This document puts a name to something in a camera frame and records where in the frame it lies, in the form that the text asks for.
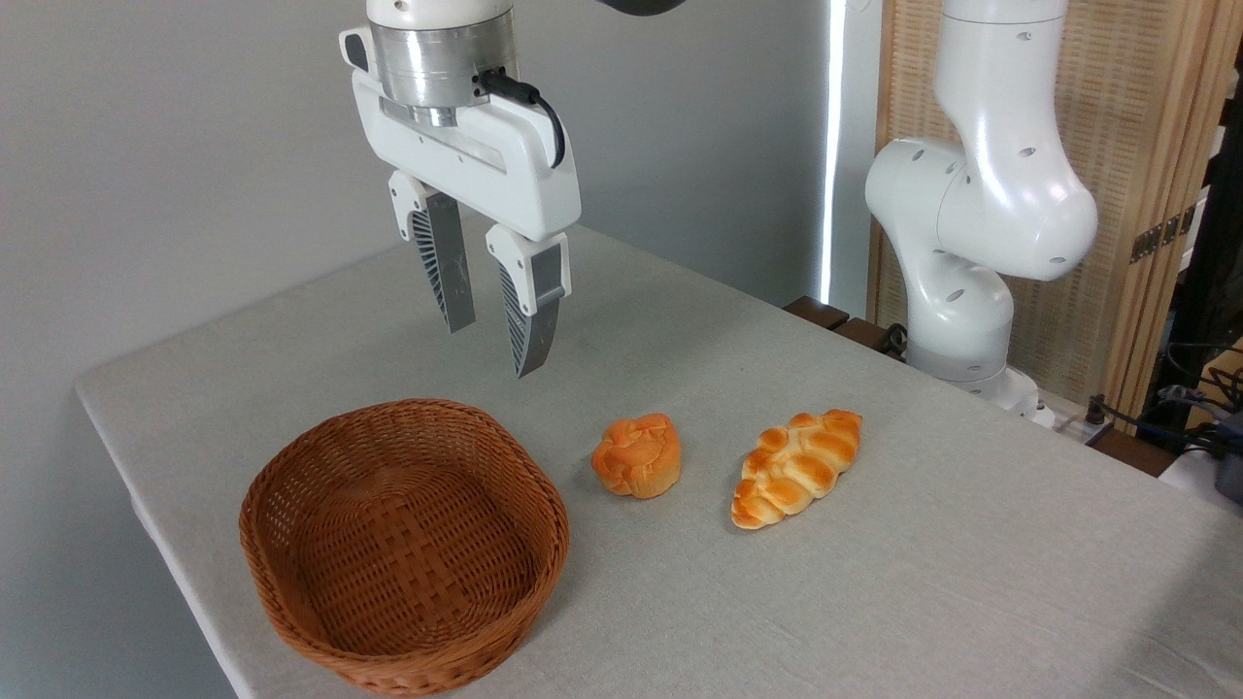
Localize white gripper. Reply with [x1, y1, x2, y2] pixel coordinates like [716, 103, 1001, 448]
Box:
[339, 27, 583, 380]

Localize round orange bread bun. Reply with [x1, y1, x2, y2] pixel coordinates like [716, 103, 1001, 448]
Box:
[590, 413, 683, 500]

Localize brown woven wicker basket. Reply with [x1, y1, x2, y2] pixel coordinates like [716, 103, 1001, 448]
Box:
[239, 398, 571, 697]

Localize braided golden bread loaf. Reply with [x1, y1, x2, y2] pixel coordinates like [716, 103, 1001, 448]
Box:
[730, 409, 864, 531]

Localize dark brown wooden block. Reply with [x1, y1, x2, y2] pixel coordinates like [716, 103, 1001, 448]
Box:
[835, 317, 907, 362]
[783, 295, 852, 332]

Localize grey tablecloth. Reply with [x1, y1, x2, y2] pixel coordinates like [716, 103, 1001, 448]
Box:
[75, 210, 1243, 699]

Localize bamboo folding screen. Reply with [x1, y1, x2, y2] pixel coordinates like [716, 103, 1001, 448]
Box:
[873, 0, 1243, 428]

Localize metal screen hinge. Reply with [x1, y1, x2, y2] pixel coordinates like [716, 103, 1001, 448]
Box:
[1129, 205, 1198, 264]

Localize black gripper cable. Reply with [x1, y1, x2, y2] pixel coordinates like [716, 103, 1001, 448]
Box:
[476, 70, 567, 170]

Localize black metal rack frame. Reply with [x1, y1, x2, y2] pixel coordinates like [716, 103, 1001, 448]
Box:
[1146, 44, 1243, 420]

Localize black cable bundle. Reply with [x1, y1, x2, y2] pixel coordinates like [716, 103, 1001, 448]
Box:
[1086, 340, 1243, 459]

